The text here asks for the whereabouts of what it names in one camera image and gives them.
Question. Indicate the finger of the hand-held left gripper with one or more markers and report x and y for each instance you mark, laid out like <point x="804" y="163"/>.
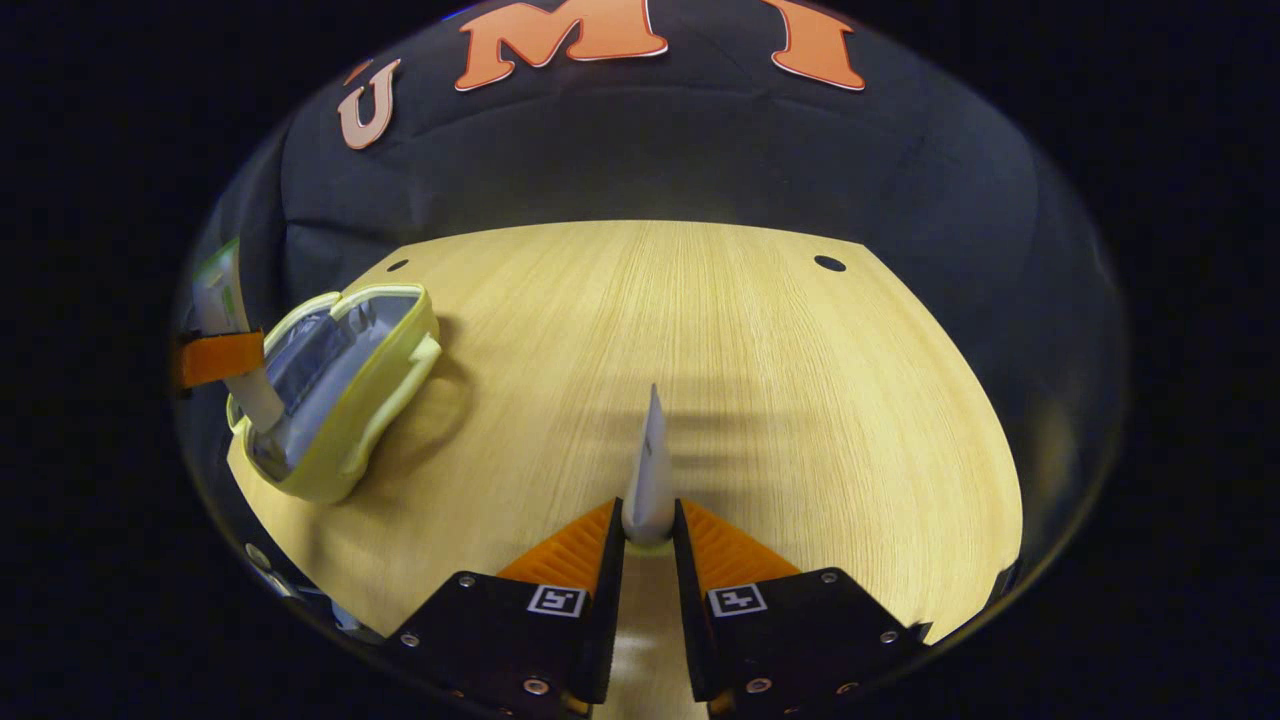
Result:
<point x="220" y="358"/>

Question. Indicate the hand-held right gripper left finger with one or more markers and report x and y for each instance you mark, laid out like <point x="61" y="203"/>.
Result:
<point x="608" y="620"/>

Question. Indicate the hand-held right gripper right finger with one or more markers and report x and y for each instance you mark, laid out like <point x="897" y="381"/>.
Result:
<point x="690" y="620"/>

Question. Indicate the white tube with green label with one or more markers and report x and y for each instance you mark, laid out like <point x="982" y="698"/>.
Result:
<point x="222" y="300"/>

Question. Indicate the white tube with green cap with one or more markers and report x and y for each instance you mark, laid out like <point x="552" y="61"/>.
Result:
<point x="652" y="480"/>

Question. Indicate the pale yellow suitcase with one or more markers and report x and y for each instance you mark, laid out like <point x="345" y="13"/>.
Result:
<point x="370" y="400"/>

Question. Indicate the black backdrop cloth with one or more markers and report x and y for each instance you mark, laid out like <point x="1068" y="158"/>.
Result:
<point x="650" y="150"/>

